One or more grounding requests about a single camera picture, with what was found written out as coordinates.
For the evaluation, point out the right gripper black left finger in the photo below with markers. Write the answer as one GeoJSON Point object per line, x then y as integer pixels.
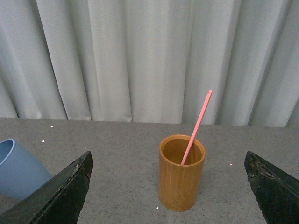
{"type": "Point", "coordinates": [58, 201]}

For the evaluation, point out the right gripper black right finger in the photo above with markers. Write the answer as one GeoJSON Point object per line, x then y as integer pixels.
{"type": "Point", "coordinates": [276, 192]}

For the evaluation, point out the light blue plastic cup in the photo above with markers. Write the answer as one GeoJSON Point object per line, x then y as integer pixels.
{"type": "Point", "coordinates": [21, 173]}

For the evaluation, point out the pink chopstick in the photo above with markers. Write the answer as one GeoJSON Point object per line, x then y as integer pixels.
{"type": "Point", "coordinates": [197, 125]}

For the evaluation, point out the bamboo chopstick holder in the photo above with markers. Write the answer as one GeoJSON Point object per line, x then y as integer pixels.
{"type": "Point", "coordinates": [179, 184]}

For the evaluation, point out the white curtain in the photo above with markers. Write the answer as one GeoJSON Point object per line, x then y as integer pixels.
{"type": "Point", "coordinates": [151, 60]}

